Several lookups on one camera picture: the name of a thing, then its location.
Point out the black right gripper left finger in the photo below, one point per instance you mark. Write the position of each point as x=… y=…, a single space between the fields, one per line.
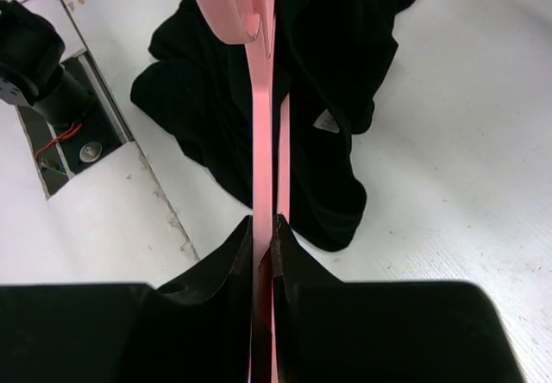
x=211 y=331

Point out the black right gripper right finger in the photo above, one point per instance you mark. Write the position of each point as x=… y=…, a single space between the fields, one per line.
x=299 y=282

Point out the black t shirt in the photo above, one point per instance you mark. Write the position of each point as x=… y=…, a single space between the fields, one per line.
x=331 y=56

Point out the pink plastic hanger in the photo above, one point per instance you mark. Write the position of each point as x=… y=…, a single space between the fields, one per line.
x=252 y=23

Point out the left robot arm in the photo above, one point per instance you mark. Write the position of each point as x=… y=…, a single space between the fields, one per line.
x=33 y=74

